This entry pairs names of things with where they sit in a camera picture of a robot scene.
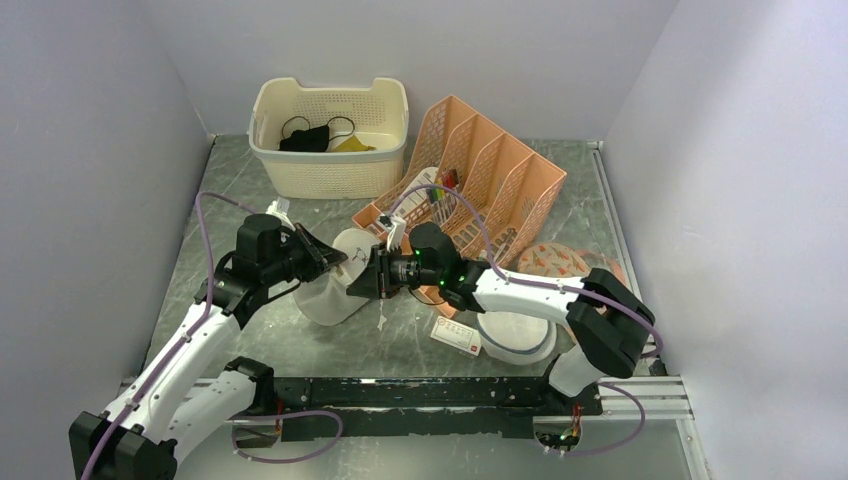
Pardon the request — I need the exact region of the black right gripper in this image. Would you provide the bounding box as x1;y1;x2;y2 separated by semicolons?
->
347;241;443;299

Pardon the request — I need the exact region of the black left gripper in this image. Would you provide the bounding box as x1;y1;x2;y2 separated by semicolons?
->
263;222;348;286

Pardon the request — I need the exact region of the white mesh laundry bag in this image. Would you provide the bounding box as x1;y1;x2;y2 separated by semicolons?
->
293;228;380;326

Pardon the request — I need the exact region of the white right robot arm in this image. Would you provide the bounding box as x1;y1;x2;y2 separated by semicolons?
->
346;222;657;414

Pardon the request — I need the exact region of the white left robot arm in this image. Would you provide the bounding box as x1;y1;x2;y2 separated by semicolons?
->
69;213;348;479

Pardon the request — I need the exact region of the cream plastic laundry basket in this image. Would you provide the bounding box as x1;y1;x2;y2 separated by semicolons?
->
248;77;409;199

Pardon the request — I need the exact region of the orange patterned fabric bag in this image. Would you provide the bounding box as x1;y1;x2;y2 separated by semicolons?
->
517;242;628;286

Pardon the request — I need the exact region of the white red card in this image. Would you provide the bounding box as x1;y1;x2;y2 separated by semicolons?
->
430;316;482;357

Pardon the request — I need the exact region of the yellow cloth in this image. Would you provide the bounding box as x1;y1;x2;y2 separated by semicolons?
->
331;135;375;153

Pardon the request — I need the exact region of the black face mask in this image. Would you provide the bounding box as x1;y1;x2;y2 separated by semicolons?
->
278;115;356;153

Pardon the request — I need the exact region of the peach plastic desk organizer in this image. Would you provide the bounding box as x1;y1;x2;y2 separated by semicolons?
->
351;94;568;320

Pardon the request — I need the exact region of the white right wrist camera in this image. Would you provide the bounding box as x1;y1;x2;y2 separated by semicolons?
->
377;214;407;252

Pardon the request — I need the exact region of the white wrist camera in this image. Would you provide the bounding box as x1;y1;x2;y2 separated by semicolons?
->
377;214;407;252
265;196;294;229

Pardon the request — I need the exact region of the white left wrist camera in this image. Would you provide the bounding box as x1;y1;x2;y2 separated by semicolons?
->
265;196;294;229

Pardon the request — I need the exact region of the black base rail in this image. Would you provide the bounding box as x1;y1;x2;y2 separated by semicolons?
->
242;376;602;441

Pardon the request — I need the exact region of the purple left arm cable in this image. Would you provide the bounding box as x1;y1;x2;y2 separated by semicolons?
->
78;192;344;480

